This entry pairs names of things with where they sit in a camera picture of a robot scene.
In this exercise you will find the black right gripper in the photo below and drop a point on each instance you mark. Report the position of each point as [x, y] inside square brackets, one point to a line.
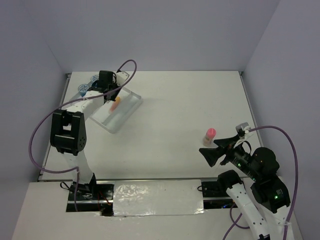
[211, 154]

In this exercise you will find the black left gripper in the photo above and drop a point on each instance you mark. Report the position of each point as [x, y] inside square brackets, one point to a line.
[114, 97]

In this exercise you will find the blue slime jar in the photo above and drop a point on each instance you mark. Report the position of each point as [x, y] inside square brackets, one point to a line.
[82, 89]
[94, 79]

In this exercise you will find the pink capped bottle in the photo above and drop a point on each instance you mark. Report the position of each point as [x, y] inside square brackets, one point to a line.
[208, 138]

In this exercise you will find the orange highlighter marker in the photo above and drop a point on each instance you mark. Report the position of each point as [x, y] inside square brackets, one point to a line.
[115, 104]

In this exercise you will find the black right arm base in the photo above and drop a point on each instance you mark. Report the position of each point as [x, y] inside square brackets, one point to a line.
[213, 195]

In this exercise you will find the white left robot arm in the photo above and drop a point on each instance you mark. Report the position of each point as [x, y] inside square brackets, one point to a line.
[68, 126]

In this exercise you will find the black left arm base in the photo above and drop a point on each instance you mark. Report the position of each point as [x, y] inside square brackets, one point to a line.
[94, 197]

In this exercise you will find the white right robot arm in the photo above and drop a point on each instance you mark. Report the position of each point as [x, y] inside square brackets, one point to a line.
[266, 213]

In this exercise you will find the white compartment tray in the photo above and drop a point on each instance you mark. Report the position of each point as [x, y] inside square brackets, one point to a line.
[98, 111]

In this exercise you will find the silver foil cover plate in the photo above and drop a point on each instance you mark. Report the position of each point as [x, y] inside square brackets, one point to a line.
[157, 198]

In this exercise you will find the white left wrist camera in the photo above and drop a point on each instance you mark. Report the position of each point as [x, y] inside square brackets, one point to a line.
[122, 77]

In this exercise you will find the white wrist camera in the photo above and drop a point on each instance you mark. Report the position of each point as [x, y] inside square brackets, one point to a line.
[243, 132]
[122, 77]

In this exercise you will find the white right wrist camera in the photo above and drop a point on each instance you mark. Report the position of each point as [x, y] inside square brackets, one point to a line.
[243, 132]

